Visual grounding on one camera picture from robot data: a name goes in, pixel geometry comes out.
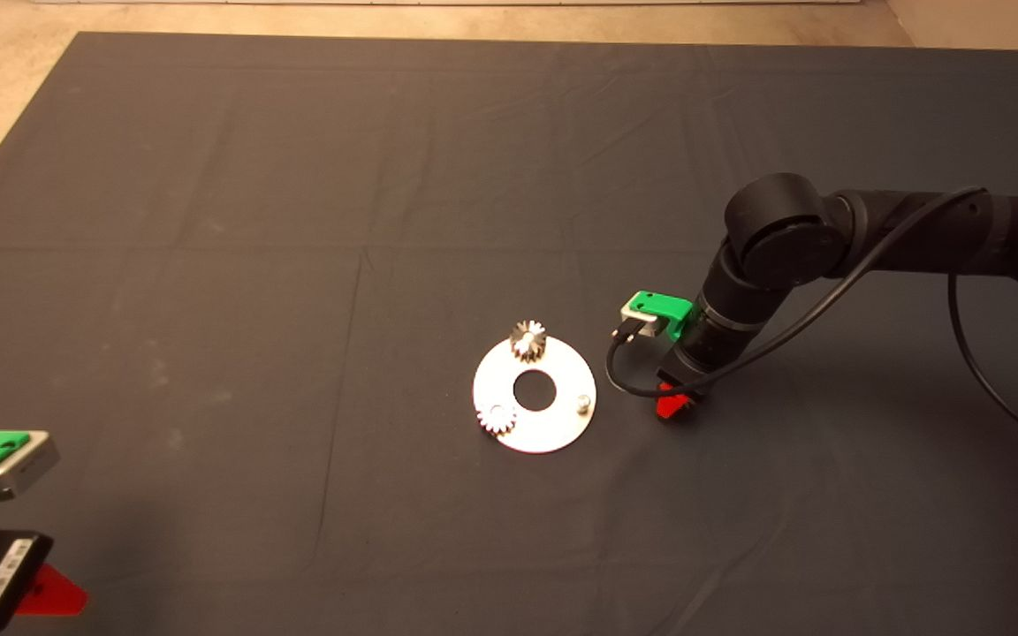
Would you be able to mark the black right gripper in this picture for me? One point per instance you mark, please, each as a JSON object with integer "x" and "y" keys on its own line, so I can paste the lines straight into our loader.
{"x": 699, "y": 367}

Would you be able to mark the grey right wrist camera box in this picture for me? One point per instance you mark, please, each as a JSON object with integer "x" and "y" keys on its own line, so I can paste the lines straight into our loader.
{"x": 637, "y": 322}

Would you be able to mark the steel planetary gear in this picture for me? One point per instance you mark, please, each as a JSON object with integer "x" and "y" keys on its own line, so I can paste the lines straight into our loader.
{"x": 497, "y": 420}
{"x": 527, "y": 340}

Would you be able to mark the dark table cloth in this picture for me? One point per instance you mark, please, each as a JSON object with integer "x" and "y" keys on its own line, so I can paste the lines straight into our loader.
{"x": 297, "y": 221}

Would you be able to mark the green right camera mount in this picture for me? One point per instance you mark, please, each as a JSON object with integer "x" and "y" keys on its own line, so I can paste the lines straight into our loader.
{"x": 664, "y": 309}

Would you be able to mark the round metal carrier plate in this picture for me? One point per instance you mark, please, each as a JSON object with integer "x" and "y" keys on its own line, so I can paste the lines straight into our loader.
{"x": 553, "y": 428}

